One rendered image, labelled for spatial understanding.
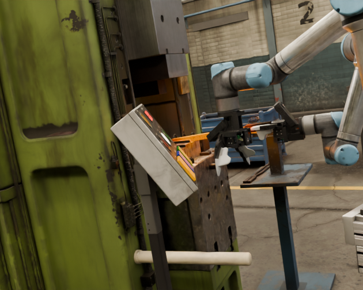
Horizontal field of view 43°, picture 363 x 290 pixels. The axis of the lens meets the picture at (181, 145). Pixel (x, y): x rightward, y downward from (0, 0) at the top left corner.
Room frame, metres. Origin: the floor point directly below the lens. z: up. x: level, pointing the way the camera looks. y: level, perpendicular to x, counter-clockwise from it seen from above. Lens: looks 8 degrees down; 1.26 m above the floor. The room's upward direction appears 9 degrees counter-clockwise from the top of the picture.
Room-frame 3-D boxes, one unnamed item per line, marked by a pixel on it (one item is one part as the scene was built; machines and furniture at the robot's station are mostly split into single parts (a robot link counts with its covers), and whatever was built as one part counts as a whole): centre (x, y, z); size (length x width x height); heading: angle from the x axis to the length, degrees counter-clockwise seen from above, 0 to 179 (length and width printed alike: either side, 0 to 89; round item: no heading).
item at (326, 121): (1.71, -0.57, 1.01); 0.11 x 0.08 x 0.09; 65
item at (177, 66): (2.02, 0.15, 1.32); 0.42 x 0.20 x 0.10; 65
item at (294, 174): (2.40, -0.49, 0.67); 0.40 x 0.30 x 0.02; 153
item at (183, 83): (2.27, -0.06, 1.27); 0.09 x 0.02 x 0.17; 155
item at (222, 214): (2.08, 0.14, 0.69); 0.56 x 0.38 x 0.45; 65
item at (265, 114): (6.13, -0.70, 0.36); 1.20 x 0.80 x 0.72; 60
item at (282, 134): (1.78, -0.42, 1.00); 0.12 x 0.08 x 0.09; 65
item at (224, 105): (1.47, -0.17, 1.15); 0.08 x 0.08 x 0.05
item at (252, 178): (2.56, -0.45, 0.68); 0.60 x 0.04 x 0.01; 150
